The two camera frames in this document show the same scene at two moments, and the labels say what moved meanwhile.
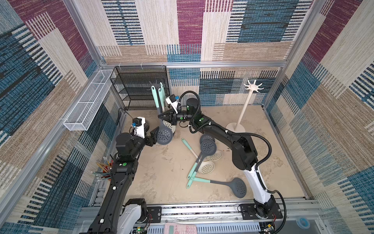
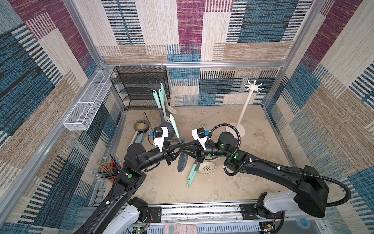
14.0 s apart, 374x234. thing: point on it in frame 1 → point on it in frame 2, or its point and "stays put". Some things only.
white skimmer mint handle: (163, 91) → (161, 94)
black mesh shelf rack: (135, 83) stays put
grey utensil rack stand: (164, 135) → (155, 87)
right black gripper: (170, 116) → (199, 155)
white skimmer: (206, 167) stays put
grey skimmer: (238, 185) → (183, 158)
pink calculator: (177, 228) stays put
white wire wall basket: (83, 114) stays put
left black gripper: (152, 140) → (168, 154)
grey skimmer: (164, 135) stays put
